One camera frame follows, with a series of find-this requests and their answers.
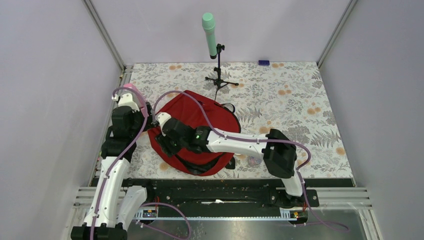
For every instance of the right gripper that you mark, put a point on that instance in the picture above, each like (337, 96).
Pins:
(163, 141)

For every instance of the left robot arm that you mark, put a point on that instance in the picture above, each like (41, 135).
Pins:
(108, 219)

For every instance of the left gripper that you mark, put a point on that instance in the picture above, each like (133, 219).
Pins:
(149, 123)

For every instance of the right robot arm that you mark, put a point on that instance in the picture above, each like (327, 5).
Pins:
(277, 152)

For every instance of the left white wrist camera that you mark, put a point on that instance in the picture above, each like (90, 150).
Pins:
(127, 100)

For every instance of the red backpack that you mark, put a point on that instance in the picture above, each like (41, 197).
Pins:
(188, 109)

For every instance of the pink metronome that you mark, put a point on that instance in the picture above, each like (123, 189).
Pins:
(137, 96)

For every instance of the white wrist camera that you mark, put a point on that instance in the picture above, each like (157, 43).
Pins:
(162, 118)
(127, 100)

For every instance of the small blue block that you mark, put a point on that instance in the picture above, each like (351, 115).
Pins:
(263, 62)

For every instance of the black microphone tripod stand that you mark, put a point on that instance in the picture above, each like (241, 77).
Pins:
(218, 82)

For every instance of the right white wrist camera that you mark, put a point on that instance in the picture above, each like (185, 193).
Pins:
(162, 118)

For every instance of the clear round plastic container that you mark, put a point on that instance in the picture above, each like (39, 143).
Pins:
(254, 162)

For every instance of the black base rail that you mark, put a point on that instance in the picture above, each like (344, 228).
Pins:
(228, 198)

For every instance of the mint green microphone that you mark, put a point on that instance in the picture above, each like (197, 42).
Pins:
(208, 25)

